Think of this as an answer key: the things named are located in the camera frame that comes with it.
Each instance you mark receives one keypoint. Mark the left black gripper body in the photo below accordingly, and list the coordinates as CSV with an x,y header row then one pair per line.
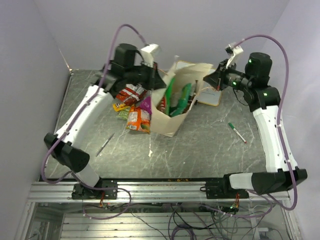
x,y
146,76

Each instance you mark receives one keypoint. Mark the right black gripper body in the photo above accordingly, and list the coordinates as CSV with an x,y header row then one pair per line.
x,y
223,74

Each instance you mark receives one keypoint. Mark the beige paper bag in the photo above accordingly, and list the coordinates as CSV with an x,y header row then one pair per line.
x,y
161,123

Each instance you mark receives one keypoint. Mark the red snack bag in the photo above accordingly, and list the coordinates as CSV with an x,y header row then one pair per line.
x,y
131,94

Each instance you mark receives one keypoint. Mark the purple grape candy bag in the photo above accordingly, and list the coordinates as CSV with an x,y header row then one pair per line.
x,y
146,105

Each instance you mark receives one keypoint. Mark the small green snack bag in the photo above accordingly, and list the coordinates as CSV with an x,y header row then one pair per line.
x,y
182,101

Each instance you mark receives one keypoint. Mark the yellow green snack packet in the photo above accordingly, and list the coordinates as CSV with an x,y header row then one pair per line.
x,y
123,114

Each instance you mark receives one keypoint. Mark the large green Chiaba chips bag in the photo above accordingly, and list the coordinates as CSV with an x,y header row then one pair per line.
x,y
165,103

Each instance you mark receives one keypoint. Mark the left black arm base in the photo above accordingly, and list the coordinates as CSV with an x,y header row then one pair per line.
x,y
108,191

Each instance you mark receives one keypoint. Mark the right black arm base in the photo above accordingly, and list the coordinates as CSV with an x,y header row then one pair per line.
x,y
219,188

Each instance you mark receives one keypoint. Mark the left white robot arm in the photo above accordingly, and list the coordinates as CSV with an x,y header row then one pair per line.
x,y
129,66

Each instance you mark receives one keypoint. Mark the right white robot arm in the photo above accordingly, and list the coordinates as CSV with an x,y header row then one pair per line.
x,y
282,171

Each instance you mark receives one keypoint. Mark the orange mango snack bag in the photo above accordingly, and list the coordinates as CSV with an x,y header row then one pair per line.
x,y
138,120

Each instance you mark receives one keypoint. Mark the yellow M&M candy packet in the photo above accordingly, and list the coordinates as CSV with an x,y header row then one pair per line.
x,y
120,106

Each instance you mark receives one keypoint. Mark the grey pen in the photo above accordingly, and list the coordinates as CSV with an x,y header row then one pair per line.
x,y
104,145

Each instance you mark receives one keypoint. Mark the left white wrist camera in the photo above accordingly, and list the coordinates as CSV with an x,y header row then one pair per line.
x,y
148,54

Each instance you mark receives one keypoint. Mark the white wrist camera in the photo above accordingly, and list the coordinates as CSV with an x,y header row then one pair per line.
x,y
233,52
148,54

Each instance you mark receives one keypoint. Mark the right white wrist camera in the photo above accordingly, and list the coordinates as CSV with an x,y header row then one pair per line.
x,y
233,52

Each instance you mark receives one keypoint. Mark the aluminium rail frame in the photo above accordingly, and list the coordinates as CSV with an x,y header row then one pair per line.
x,y
154,168

